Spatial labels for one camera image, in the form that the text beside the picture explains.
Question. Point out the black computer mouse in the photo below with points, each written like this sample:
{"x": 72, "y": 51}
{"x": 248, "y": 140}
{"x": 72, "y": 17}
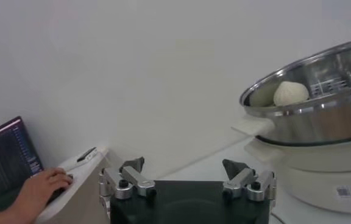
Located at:
{"x": 58, "y": 194}

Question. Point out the person bare hand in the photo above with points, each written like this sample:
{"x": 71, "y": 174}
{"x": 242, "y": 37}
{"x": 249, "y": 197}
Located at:
{"x": 41, "y": 188}

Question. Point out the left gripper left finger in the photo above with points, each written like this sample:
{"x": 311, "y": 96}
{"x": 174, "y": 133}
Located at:
{"x": 136, "y": 179}

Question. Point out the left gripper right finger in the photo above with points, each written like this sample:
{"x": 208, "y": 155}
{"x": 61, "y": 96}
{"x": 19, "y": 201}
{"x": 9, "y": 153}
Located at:
{"x": 242, "y": 179}

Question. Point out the white steamed baozi bun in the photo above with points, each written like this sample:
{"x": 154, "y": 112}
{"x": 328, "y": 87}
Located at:
{"x": 291, "y": 92}

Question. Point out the white side table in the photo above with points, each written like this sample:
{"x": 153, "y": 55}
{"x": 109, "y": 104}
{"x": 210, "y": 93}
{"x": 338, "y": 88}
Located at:
{"x": 84, "y": 194}

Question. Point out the white electric cooker base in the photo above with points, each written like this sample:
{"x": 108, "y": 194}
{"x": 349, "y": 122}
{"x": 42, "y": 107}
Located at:
{"x": 315, "y": 182}

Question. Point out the person bare forearm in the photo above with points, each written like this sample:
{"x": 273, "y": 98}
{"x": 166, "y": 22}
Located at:
{"x": 5, "y": 216}

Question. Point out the perforated steel steamer basket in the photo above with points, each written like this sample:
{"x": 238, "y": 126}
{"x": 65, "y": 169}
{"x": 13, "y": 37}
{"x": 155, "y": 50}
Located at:
{"x": 315, "y": 121}

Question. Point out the laptop with dark text screen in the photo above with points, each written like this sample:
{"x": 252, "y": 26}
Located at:
{"x": 5, "y": 158}

